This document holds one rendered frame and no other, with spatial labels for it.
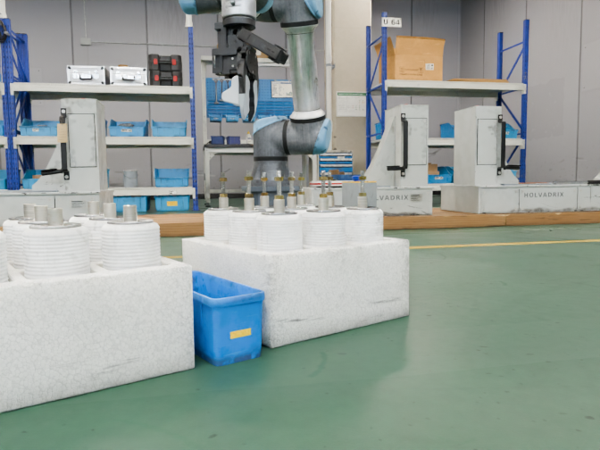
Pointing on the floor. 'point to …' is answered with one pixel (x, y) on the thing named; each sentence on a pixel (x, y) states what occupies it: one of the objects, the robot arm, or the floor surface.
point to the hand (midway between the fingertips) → (249, 113)
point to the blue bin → (226, 320)
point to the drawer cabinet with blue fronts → (331, 161)
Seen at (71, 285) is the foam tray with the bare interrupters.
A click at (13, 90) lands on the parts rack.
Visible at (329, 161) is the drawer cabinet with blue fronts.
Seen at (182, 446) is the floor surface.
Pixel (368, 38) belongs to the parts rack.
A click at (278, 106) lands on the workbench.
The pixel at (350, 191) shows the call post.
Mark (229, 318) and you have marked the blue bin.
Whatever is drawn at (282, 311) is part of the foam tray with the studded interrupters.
